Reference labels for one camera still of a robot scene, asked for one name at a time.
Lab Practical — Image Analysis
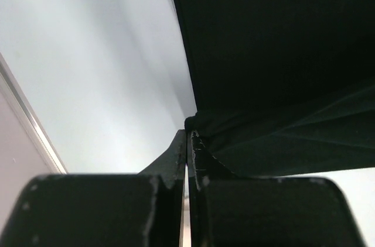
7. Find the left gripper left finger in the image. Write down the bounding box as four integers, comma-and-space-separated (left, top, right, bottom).
1, 130, 187, 246

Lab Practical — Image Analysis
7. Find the black t shirt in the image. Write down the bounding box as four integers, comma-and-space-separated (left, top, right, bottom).
174, 0, 374, 176

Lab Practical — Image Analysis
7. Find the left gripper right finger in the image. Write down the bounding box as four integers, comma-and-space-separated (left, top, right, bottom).
187, 131, 364, 246

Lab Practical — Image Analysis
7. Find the left aluminium corner post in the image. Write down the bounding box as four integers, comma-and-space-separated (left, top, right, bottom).
1, 57, 68, 174

